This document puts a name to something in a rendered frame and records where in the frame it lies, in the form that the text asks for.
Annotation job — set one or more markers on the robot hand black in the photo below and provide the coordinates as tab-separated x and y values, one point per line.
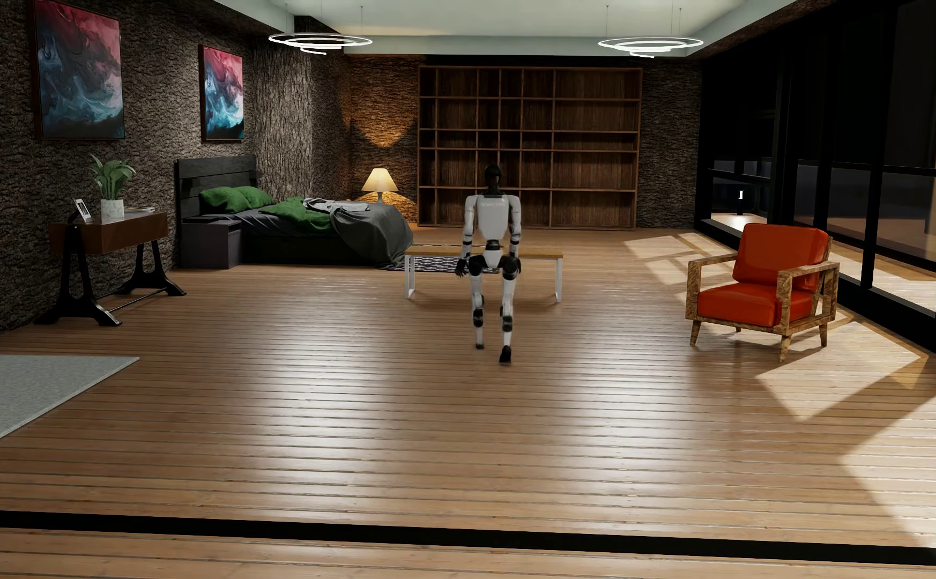
514	268
461	268

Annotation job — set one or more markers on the wooden bench white legs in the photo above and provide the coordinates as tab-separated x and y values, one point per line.
434	252

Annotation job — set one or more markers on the robot head black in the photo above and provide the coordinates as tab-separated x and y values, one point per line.
493	175

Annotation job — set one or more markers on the patterned black-white rug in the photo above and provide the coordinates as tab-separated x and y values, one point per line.
429	264

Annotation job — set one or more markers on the left robot leg white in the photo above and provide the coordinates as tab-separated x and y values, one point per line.
478	307

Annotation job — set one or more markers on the robot leg white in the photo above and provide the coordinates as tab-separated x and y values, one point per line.
478	307
506	315

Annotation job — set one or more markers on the right robot leg white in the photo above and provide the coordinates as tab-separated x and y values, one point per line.
506	315

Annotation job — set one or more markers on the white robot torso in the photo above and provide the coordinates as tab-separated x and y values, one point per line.
493	219

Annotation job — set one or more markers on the grey blanket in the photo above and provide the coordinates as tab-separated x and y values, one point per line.
371	227

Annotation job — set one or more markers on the lit table lamp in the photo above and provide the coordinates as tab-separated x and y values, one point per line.
379	182

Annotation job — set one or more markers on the large wooden bookshelf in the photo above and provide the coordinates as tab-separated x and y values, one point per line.
580	121

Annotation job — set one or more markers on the green blanket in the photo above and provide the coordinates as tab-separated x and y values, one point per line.
301	214

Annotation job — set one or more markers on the dark bed with headboard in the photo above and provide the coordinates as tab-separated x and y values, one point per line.
275	241

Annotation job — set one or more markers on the green pillow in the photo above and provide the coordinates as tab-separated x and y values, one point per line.
257	195
223	199

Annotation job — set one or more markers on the dark grey nightstand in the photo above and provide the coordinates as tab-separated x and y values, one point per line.
211	244

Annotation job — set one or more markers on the small abstract red-blue painting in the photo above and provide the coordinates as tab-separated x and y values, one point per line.
223	92

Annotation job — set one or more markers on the flat book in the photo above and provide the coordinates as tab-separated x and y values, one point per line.
140	210

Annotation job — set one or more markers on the wooden console table black legs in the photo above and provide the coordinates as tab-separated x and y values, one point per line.
114	231

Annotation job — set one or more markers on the potted plant white pot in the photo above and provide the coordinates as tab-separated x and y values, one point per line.
112	178

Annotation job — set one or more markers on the large abstract red-blue painting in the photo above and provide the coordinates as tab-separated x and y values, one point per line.
78	68

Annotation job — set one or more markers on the grey floor rug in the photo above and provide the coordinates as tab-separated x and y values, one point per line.
18	394

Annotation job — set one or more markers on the red armchair wooden frame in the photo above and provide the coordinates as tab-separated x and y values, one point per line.
765	277

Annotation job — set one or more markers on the small white photo frame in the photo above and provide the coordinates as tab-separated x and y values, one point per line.
82	210

